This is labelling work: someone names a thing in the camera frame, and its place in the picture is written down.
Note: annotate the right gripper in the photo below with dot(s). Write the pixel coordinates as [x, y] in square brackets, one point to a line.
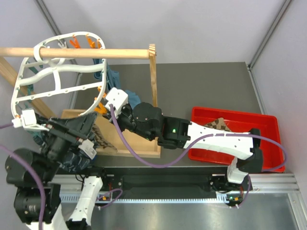
[120, 116]

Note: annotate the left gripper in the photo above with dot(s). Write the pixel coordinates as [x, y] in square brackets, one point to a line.
[74, 129]

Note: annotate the brown argyle sock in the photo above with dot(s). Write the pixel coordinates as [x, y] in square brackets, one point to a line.
[103, 144]
[218, 124]

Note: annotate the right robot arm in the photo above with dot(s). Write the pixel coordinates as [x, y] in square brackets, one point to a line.
[176, 133]

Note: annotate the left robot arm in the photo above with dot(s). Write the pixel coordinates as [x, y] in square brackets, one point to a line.
[37, 200]

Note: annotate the white plastic sock hanger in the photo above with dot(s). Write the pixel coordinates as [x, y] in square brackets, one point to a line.
[56, 65]

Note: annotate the teal clip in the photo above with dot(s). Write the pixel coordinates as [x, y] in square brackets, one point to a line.
[24, 91]
[32, 66]

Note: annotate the wooden rack base tray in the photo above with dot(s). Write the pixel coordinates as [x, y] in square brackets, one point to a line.
[143, 147]

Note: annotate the teal blue sock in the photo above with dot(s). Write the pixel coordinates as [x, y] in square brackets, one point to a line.
[112, 80]

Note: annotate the wooden rod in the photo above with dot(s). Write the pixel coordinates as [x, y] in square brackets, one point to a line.
[76, 53]

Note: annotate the red plastic tray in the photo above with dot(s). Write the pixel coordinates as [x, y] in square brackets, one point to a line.
[239, 122]

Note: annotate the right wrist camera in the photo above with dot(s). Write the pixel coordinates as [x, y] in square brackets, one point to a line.
[118, 98]

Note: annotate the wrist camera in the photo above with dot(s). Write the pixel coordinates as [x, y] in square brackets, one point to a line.
[118, 98]
[28, 121]

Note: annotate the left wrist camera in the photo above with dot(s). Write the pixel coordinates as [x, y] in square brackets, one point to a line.
[28, 121]

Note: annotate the wooden rack upright post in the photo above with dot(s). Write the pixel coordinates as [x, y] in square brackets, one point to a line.
[152, 59]

